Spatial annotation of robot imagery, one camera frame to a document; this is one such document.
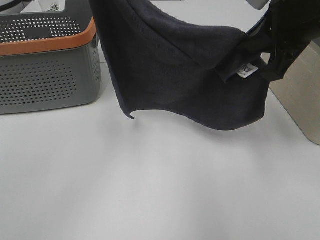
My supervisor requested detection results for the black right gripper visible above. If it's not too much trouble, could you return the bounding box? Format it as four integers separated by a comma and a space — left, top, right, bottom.
237, 0, 320, 82

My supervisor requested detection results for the dark navy towel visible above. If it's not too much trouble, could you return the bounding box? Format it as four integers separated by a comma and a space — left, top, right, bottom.
89, 0, 270, 131

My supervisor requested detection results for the beige bin grey rim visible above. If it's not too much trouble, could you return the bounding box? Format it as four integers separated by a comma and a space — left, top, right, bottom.
269, 41, 320, 145

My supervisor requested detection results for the grey perforated basket orange rim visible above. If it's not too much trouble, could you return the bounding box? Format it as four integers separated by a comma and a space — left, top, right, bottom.
0, 0, 102, 115

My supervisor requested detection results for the white printed object behind basket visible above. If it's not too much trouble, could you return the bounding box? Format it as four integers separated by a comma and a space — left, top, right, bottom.
21, 0, 66, 13

